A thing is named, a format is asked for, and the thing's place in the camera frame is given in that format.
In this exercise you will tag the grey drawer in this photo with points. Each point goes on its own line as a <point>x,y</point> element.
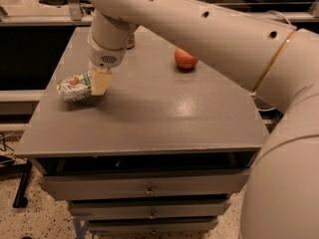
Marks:
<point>149,209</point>
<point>124,186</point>
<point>152,226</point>

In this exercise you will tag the middle grey drawer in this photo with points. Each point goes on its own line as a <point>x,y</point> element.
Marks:
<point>149,209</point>

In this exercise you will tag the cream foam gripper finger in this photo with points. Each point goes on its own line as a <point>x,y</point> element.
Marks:
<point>100,79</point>

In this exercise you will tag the white green 7up can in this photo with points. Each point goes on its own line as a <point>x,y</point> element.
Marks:
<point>75,88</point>

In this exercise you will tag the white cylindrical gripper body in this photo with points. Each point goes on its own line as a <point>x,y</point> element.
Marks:
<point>104,57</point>

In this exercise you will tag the red apple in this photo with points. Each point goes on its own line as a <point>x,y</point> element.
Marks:
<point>184,60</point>

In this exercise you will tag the grey drawer cabinet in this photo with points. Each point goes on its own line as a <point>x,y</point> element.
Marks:
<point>153,118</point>

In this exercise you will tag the gold upright soda can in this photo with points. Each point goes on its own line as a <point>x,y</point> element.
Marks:
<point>131,42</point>

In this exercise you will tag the black stand leg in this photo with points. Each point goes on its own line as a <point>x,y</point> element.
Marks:
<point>21,200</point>

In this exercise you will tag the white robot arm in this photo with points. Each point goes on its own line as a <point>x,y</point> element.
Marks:
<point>278,63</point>

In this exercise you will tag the bottom grey drawer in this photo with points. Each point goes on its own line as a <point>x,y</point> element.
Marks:
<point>152,226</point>

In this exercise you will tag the black office chair base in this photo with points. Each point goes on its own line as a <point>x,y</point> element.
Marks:
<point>76,8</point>

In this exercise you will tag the top grey drawer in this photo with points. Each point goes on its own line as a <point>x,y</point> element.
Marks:
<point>124,186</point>

